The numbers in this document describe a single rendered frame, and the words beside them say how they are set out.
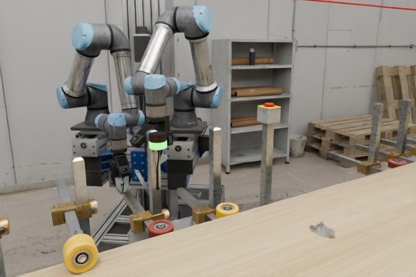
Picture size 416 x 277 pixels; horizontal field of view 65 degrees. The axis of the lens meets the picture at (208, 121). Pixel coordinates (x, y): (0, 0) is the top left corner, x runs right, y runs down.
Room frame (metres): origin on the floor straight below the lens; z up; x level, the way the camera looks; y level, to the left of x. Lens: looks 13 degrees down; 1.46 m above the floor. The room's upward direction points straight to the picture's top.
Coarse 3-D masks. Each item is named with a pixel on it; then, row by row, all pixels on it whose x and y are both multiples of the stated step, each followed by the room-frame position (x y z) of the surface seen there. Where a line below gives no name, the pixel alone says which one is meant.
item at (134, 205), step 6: (126, 192) 1.29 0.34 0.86; (126, 198) 1.25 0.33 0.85; (132, 198) 1.23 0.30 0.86; (132, 204) 1.18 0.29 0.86; (138, 204) 1.18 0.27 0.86; (132, 210) 1.17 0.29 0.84; (138, 210) 1.13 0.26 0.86; (144, 210) 1.13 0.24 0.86; (144, 222) 1.05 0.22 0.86; (150, 222) 1.04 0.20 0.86; (144, 228) 1.05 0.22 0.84
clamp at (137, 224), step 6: (162, 210) 1.11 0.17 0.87; (132, 216) 1.07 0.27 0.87; (144, 216) 1.07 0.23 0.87; (150, 216) 1.07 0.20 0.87; (156, 216) 1.08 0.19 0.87; (162, 216) 1.09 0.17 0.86; (168, 216) 1.10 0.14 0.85; (132, 222) 1.05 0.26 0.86; (138, 222) 1.04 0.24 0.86; (132, 228) 1.05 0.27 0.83; (138, 228) 1.04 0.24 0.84
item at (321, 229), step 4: (312, 224) 0.94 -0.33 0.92; (316, 224) 0.95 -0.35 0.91; (320, 224) 0.94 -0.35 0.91; (324, 224) 0.93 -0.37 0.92; (312, 228) 0.92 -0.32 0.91; (316, 228) 0.92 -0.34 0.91; (320, 228) 0.92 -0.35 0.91; (324, 228) 0.91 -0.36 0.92; (328, 228) 0.92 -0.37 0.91; (316, 232) 0.91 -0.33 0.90; (320, 232) 0.90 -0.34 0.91; (324, 232) 0.90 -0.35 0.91; (328, 232) 0.89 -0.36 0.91; (332, 232) 0.89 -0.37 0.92; (324, 236) 0.89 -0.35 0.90; (328, 236) 0.89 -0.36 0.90
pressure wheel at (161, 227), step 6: (156, 222) 0.96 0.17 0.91; (162, 222) 0.97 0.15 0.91; (168, 222) 0.96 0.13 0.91; (150, 228) 0.93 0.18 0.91; (156, 228) 0.93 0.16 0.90; (162, 228) 0.93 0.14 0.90; (168, 228) 0.93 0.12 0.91; (150, 234) 0.91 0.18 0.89; (156, 234) 0.90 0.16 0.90; (162, 234) 0.90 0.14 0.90
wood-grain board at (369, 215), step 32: (320, 192) 1.20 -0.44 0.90; (352, 192) 1.20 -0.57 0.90; (384, 192) 1.20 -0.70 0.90; (224, 224) 0.96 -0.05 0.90; (256, 224) 0.96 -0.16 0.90; (288, 224) 0.96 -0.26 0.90; (352, 224) 0.96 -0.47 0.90; (384, 224) 0.96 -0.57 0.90; (128, 256) 0.80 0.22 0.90; (160, 256) 0.80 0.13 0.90; (192, 256) 0.80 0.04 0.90; (224, 256) 0.80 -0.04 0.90; (256, 256) 0.80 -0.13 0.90; (288, 256) 0.80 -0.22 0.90; (320, 256) 0.80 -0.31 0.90; (352, 256) 0.80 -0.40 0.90; (384, 256) 0.80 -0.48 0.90
